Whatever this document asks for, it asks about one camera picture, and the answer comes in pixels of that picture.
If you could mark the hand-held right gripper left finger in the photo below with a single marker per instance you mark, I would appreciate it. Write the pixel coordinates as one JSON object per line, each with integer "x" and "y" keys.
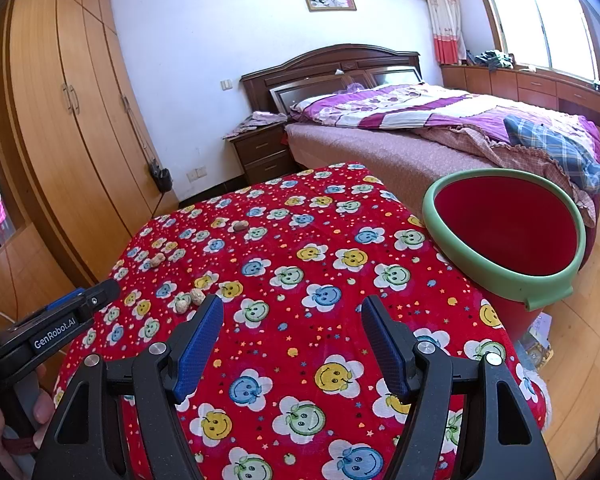
{"x": 195, "y": 347}

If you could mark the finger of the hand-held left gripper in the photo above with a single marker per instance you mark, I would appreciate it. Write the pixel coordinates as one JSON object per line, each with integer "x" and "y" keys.
{"x": 105, "y": 292}

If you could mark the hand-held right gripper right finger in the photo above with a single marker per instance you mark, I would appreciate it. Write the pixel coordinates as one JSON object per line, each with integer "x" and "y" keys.
{"x": 387, "y": 347}

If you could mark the red bucket with green rim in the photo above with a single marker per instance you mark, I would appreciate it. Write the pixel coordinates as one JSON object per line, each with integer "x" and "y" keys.
{"x": 505, "y": 230}

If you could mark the person's left hand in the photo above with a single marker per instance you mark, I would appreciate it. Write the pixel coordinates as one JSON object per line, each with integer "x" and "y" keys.
{"x": 44, "y": 405}

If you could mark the beige walnut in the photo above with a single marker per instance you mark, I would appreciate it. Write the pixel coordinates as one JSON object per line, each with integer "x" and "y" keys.
{"x": 182, "y": 304}

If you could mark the red smiley flower tablecloth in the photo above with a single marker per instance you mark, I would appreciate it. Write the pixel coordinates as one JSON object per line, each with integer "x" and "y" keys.
{"x": 300, "y": 310}

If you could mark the black device on wardrobe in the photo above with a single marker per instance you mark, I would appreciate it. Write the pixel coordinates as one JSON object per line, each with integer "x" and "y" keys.
{"x": 161, "y": 176}

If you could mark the small brown nut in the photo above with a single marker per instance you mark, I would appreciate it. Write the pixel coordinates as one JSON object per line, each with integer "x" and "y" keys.
{"x": 239, "y": 225}

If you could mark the bed with pink mattress cover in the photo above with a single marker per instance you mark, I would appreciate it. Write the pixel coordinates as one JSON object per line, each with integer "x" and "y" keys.
{"x": 360, "y": 150}

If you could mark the dark wooden nightstand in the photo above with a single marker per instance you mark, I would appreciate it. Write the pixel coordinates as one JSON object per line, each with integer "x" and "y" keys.
{"x": 260, "y": 152}

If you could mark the wooden wardrobe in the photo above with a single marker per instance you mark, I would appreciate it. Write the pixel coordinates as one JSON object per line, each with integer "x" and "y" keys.
{"x": 80, "y": 85}

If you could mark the pink cloth on nightstand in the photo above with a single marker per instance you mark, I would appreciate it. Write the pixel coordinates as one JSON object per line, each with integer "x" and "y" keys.
{"x": 255, "y": 124}

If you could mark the purple patchwork quilt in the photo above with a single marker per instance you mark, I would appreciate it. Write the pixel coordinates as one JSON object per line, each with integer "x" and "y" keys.
{"x": 420, "y": 105}

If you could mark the white pillow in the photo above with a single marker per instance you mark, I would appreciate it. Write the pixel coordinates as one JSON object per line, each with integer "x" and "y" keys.
{"x": 307, "y": 104}

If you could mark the blue plaid cloth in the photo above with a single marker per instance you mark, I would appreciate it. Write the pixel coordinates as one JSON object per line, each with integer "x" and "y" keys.
{"x": 555, "y": 150}

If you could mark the dark wooden headboard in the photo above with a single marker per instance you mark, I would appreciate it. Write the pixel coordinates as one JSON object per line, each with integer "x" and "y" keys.
{"x": 305, "y": 67}

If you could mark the wooden window cabinet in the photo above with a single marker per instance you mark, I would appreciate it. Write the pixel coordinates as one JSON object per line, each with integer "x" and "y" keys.
{"x": 530, "y": 87}

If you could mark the dark clothes pile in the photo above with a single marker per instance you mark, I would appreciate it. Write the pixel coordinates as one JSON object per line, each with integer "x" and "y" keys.
{"x": 495, "y": 59}

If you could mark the white and red curtain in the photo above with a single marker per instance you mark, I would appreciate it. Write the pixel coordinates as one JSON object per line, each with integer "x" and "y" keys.
{"x": 445, "y": 15}

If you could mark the wooden framed window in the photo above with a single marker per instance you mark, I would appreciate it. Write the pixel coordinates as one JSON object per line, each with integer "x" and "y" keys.
{"x": 535, "y": 15}

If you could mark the white wall socket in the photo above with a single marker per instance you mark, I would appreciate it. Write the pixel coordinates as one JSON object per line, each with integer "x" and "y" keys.
{"x": 197, "y": 174}

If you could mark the white light switch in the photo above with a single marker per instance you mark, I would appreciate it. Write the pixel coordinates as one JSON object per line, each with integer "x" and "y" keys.
{"x": 225, "y": 85}

